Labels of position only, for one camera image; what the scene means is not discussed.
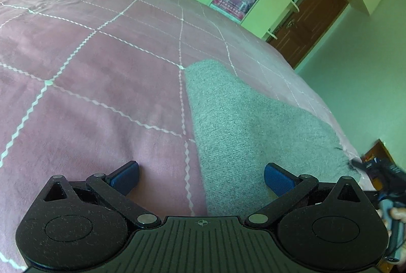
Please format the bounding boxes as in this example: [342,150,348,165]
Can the green knitted blanket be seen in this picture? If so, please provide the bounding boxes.
[184,59,363,217]

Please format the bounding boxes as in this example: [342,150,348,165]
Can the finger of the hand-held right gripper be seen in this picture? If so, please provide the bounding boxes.
[350,158,387,181]
[365,157,406,177]

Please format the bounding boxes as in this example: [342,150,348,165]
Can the brown wooden door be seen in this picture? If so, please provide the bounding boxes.
[267,0,348,70]

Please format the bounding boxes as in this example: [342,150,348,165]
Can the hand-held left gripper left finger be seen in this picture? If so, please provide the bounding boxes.
[40,160,161,228]

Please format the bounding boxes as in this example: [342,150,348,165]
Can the person's right hand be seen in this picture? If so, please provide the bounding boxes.
[377,207,406,262]

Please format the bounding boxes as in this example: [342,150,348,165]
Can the pink checked bedspread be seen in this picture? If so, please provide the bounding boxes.
[0,0,373,273]

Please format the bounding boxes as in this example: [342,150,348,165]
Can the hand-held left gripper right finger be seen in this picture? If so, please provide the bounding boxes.
[244,161,365,228]

